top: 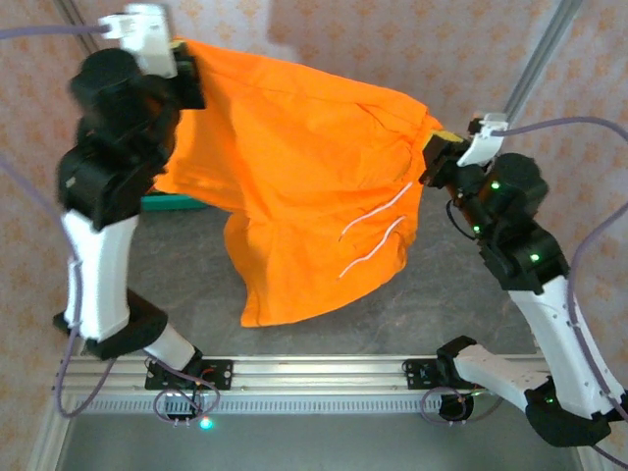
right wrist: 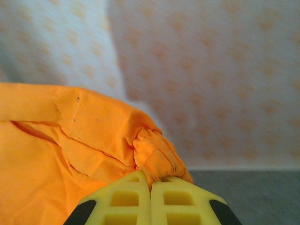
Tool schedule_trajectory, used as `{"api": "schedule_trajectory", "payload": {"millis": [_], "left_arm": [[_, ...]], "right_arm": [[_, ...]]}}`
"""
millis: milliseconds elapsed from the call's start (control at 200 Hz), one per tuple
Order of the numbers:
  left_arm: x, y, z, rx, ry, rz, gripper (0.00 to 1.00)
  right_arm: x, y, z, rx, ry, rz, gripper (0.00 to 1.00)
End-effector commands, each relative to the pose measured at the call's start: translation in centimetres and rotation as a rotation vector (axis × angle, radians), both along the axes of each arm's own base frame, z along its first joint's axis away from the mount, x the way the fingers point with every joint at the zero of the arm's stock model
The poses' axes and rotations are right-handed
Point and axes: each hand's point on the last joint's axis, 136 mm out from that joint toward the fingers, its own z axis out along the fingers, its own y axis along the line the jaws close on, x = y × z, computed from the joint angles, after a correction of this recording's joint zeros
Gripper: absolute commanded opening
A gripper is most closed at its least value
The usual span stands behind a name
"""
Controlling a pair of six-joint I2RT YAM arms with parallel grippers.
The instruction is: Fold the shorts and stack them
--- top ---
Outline grey slotted cable duct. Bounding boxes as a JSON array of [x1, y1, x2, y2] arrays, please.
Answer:
[[73, 394, 443, 414]]

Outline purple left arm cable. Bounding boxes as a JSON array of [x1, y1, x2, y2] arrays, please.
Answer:
[[0, 24, 222, 424]]

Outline teal plastic basket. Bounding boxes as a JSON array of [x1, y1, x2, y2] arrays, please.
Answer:
[[141, 191, 210, 213]]

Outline aluminium frame post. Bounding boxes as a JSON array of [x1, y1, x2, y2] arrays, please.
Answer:
[[502, 0, 585, 124], [53, 0, 99, 55]]

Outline aluminium frame leg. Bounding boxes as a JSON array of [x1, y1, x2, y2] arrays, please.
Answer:
[[26, 392, 75, 471]]

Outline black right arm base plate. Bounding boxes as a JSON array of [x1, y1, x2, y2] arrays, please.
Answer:
[[401, 359, 457, 392]]

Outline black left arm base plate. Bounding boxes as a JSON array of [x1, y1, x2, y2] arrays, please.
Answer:
[[144, 359, 235, 392]]

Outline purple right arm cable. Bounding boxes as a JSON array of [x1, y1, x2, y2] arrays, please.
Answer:
[[420, 116, 628, 462]]

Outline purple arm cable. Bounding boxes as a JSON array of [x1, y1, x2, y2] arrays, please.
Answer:
[[420, 116, 628, 462], [0, 24, 222, 424]]

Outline aluminium mounting rail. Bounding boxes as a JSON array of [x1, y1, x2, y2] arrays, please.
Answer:
[[61, 355, 550, 393]]

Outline controller box with green light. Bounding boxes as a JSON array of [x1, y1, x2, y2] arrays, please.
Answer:
[[164, 394, 215, 432]]

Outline light orange shorts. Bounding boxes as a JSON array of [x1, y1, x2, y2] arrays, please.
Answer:
[[154, 38, 445, 329]]

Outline black round cable port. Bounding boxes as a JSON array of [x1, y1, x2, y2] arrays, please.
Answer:
[[439, 392, 475, 423]]

